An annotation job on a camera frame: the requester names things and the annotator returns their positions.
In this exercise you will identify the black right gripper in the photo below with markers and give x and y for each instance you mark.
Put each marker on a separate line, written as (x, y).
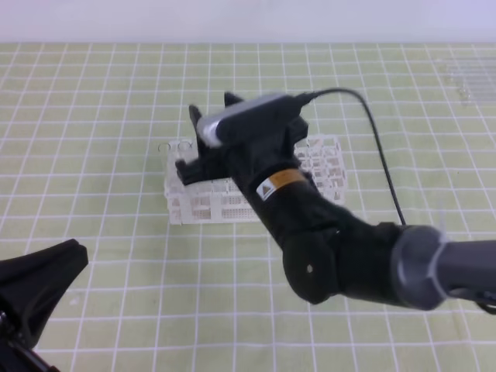
(244, 163)

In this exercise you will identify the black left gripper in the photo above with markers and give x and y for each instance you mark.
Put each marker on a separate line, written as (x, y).
(31, 287)

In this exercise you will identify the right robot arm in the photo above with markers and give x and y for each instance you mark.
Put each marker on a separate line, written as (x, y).
(326, 250)

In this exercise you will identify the glass tube in rack middle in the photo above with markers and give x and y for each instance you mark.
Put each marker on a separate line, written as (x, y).
(186, 151)

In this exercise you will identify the glass tube in rack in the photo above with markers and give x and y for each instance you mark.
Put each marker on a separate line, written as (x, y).
(186, 151)
(167, 158)

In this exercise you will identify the glass tube in rack leftmost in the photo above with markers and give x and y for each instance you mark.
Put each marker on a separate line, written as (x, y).
(167, 158)

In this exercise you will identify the white plastic test tube rack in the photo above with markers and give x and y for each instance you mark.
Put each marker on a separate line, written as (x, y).
(220, 201)

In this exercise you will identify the green grid tablecloth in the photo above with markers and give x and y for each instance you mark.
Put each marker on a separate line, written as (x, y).
(80, 130)

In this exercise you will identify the spare glass tubes pile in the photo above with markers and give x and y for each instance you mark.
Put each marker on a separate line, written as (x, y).
(472, 78)

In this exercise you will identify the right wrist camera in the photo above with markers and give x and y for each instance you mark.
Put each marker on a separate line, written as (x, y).
(259, 117)

